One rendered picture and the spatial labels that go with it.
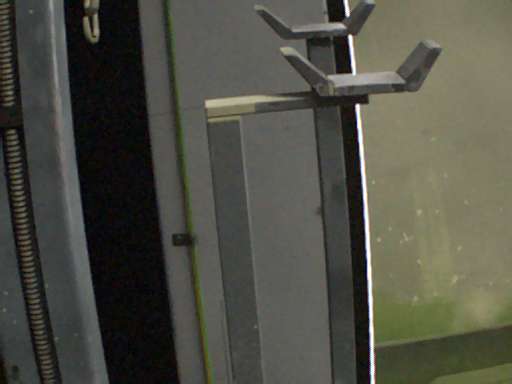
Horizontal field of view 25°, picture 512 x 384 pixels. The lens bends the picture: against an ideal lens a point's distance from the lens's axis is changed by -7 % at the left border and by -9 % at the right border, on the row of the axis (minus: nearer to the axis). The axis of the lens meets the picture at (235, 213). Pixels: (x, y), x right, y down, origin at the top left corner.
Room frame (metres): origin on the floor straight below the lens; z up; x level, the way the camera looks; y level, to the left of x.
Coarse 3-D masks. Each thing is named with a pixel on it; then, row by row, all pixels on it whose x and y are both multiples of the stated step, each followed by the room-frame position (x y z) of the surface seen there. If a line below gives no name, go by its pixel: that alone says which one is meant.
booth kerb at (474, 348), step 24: (432, 336) 2.43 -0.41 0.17; (456, 336) 2.43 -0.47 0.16; (480, 336) 2.43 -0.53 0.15; (504, 336) 2.44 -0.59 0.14; (384, 360) 2.43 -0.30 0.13; (408, 360) 2.43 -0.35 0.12; (432, 360) 2.43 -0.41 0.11; (456, 360) 2.43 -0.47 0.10; (480, 360) 2.43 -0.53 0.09; (504, 360) 2.43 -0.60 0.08
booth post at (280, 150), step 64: (192, 0) 1.14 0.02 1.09; (256, 0) 1.14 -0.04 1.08; (320, 0) 1.14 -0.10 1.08; (192, 64) 1.14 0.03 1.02; (256, 64) 1.14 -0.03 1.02; (192, 128) 1.14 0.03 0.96; (256, 128) 1.14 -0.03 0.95; (192, 192) 1.14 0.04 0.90; (256, 192) 1.14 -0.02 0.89; (256, 256) 1.14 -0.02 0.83; (320, 256) 1.14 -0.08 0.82; (192, 320) 1.14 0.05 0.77; (320, 320) 1.14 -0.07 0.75
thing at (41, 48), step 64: (0, 0) 0.64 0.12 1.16; (0, 64) 0.64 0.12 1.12; (64, 64) 0.67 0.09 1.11; (0, 128) 0.64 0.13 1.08; (64, 128) 0.65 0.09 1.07; (0, 192) 0.64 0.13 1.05; (64, 192) 0.64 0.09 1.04; (0, 256) 0.64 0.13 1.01; (64, 256) 0.64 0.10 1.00; (0, 320) 0.64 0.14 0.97; (64, 320) 0.64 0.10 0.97
